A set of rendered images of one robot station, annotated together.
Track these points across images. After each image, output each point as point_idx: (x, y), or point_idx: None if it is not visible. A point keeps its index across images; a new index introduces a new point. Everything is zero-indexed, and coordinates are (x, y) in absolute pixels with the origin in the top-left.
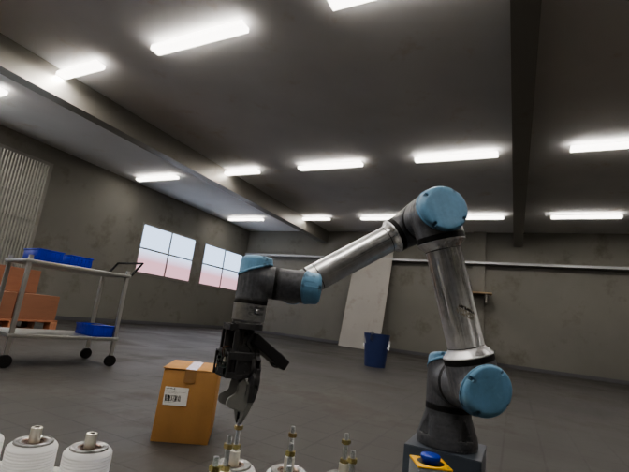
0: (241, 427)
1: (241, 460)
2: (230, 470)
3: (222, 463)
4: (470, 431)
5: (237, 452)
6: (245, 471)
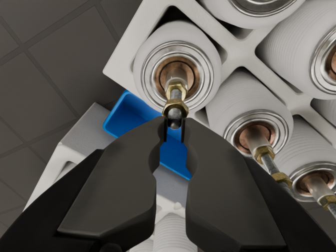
0: (188, 113)
1: (163, 51)
2: (269, 145)
3: (165, 97)
4: None
5: (188, 89)
6: (214, 70)
